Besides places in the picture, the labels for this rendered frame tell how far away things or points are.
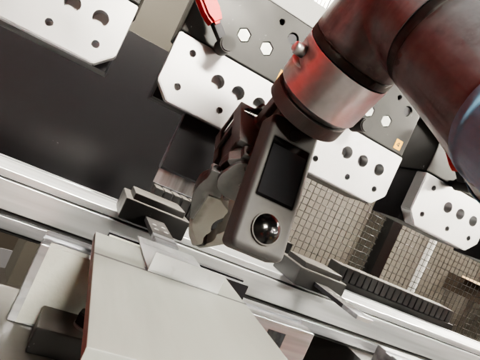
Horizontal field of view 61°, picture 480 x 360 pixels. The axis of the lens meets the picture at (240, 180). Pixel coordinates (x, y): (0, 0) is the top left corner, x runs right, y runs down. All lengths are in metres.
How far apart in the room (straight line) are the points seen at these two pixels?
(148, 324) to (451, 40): 0.27
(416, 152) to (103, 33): 0.48
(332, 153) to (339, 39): 0.28
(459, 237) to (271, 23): 0.43
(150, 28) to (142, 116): 1.72
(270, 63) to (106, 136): 0.59
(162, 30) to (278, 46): 2.24
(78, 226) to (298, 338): 0.42
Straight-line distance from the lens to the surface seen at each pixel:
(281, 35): 0.53
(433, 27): 0.26
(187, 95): 0.48
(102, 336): 0.29
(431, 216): 0.67
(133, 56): 1.03
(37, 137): 1.03
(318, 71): 0.31
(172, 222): 0.73
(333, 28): 0.30
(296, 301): 0.92
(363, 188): 0.59
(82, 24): 0.48
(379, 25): 0.28
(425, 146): 0.68
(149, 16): 2.72
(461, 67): 0.24
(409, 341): 1.15
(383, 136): 0.60
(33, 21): 0.49
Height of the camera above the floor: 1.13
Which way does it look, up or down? level
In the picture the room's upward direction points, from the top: 25 degrees clockwise
